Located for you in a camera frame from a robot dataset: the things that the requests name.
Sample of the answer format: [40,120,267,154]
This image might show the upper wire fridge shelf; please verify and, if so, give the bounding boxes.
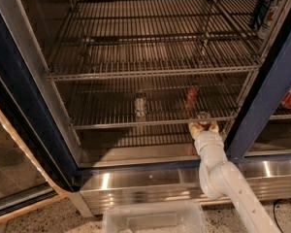
[63,0,257,43]

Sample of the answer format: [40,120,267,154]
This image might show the wire fridge shelf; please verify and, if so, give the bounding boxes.
[47,34,261,82]
[57,74,244,130]
[63,0,257,43]

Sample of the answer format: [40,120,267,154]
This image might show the open glass fridge door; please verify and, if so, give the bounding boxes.
[0,83,70,223]

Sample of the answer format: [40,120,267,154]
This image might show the black cable on floor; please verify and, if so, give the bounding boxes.
[273,197,291,233]

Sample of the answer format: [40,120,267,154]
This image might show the white silver can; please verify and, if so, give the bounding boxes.
[134,92,146,117]

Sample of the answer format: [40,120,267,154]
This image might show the stainless steel fridge base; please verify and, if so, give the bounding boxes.
[80,160,291,215]

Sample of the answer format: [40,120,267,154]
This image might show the bottom wire fridge shelf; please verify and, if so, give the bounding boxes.
[57,74,244,130]

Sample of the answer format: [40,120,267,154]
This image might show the red coke can front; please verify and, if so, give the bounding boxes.
[197,112,210,130]

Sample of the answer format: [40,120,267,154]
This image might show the middle wire fridge shelf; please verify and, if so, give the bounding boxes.
[47,34,261,82]

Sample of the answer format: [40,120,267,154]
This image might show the red can rear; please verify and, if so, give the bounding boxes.
[184,86,199,110]

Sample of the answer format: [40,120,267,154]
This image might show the clear plastic bin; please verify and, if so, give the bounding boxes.
[102,200,208,233]

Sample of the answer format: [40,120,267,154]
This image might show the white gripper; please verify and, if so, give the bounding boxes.
[188,120,224,153]

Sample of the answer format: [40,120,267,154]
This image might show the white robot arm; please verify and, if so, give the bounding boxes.
[188,121,280,233]

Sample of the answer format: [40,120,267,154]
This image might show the dark blue tall can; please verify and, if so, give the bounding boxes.
[248,0,274,30]

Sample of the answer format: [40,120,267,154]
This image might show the blue fridge centre post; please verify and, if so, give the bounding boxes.
[225,9,291,161]

